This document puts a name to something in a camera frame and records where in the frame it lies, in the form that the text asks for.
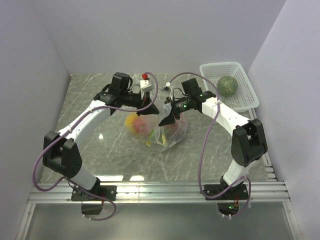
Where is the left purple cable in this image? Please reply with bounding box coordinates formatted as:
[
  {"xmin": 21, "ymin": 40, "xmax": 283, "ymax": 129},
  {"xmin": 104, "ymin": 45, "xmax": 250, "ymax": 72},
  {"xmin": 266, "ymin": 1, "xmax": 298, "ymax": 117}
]
[{"xmin": 32, "ymin": 71, "xmax": 160, "ymax": 222}]

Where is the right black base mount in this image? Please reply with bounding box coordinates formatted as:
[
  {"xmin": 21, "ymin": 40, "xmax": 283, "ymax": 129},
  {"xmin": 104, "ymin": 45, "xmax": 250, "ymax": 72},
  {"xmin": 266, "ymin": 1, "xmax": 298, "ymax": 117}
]
[{"xmin": 204, "ymin": 182, "xmax": 252, "ymax": 219}]

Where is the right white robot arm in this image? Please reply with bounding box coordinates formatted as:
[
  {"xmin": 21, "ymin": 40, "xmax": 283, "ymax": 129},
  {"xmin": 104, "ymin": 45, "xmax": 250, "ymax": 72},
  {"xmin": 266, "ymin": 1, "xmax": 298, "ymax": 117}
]
[{"xmin": 159, "ymin": 78, "xmax": 268, "ymax": 200}]

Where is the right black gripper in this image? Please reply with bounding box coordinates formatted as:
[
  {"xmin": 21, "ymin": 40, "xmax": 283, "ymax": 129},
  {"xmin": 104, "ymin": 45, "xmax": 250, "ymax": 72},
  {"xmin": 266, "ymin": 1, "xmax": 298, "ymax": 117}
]
[{"xmin": 158, "ymin": 97, "xmax": 192, "ymax": 128}]

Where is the aluminium rail frame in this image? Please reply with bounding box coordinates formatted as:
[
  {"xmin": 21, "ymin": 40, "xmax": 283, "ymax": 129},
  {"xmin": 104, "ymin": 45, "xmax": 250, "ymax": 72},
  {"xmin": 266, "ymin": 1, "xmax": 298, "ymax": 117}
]
[{"xmin": 17, "ymin": 110, "xmax": 303, "ymax": 240}]

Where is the green fake melon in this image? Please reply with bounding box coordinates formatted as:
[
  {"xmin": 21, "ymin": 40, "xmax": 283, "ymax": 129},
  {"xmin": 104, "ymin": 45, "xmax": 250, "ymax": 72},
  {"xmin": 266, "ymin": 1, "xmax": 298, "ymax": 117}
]
[{"xmin": 217, "ymin": 76, "xmax": 239, "ymax": 98}]

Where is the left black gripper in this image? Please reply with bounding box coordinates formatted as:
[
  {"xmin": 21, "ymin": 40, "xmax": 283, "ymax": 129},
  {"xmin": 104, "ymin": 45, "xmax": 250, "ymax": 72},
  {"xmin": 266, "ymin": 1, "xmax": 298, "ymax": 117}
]
[{"xmin": 121, "ymin": 89, "xmax": 160, "ymax": 117}]

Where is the clear plastic bag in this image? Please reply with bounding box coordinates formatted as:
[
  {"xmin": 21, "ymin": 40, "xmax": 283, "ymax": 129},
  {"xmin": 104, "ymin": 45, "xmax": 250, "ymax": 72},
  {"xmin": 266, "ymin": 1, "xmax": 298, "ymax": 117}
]
[{"xmin": 124, "ymin": 103, "xmax": 188, "ymax": 152}]

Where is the pink fake dragon fruit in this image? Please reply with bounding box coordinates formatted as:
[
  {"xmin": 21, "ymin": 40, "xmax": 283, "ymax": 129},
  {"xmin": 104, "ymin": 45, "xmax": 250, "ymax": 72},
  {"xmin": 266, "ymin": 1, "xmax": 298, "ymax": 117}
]
[{"xmin": 131, "ymin": 118, "xmax": 150, "ymax": 136}]

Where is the purple cable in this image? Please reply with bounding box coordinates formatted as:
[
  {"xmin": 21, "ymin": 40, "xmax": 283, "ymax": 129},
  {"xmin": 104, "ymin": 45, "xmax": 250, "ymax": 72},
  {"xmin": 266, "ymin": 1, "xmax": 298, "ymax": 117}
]
[
  {"xmin": 32, "ymin": 71, "xmax": 160, "ymax": 222},
  {"xmin": 169, "ymin": 71, "xmax": 252, "ymax": 219}
]

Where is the white plastic basket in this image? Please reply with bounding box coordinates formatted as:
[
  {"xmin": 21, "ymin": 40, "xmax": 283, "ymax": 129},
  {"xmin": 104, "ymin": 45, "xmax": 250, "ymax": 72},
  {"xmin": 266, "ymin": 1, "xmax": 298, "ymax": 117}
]
[{"xmin": 199, "ymin": 62, "xmax": 259, "ymax": 113}]

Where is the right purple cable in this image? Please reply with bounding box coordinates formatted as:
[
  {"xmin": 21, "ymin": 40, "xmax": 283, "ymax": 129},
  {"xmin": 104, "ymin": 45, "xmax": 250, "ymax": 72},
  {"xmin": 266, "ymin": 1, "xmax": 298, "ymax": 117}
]
[{"xmin": 169, "ymin": 71, "xmax": 252, "ymax": 219}]

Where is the bright red fake apple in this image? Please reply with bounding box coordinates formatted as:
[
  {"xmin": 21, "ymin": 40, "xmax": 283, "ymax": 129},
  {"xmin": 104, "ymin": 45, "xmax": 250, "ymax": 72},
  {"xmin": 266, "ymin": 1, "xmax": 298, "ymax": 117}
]
[{"xmin": 163, "ymin": 123, "xmax": 184, "ymax": 139}]

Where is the fake orange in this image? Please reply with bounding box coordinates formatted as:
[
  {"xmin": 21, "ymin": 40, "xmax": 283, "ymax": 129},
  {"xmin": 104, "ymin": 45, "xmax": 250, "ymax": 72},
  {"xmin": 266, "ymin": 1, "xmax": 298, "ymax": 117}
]
[{"xmin": 124, "ymin": 114, "xmax": 138, "ymax": 127}]

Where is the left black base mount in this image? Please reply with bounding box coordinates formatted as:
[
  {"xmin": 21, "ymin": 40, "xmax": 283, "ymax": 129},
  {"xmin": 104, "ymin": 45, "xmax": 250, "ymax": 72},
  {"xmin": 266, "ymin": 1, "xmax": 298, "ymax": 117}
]
[{"xmin": 70, "ymin": 185, "xmax": 117, "ymax": 216}]

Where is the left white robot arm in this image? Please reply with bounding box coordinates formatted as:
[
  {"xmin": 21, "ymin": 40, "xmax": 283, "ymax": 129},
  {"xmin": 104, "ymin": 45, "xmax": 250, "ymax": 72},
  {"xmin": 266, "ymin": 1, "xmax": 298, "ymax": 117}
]
[{"xmin": 40, "ymin": 72, "xmax": 160, "ymax": 201}]

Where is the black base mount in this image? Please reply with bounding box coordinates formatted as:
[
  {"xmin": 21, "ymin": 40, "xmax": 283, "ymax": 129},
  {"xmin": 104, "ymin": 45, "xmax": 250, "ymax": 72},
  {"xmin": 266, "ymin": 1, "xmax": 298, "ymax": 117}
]
[
  {"xmin": 70, "ymin": 185, "xmax": 117, "ymax": 216},
  {"xmin": 204, "ymin": 182, "xmax": 252, "ymax": 219}
]

